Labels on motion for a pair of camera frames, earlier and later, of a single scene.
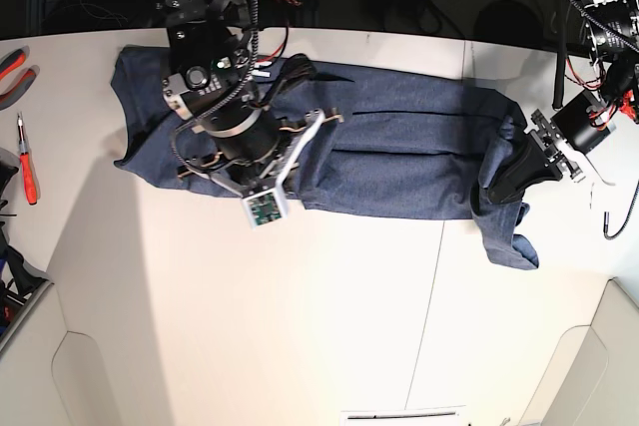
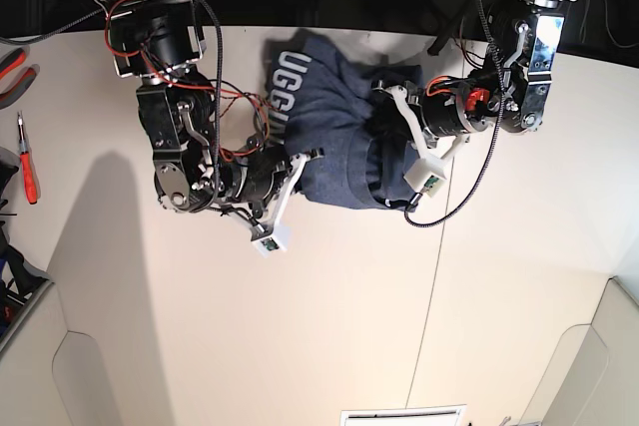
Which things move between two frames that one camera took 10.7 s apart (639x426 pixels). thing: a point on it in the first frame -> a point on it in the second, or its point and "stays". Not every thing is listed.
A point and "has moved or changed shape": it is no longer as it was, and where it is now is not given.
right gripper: x=576 y=129 -> x=439 y=113
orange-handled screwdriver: x=28 y=177 stays
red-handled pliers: x=8 y=62 stays
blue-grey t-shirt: x=407 y=145 has moved or changed shape
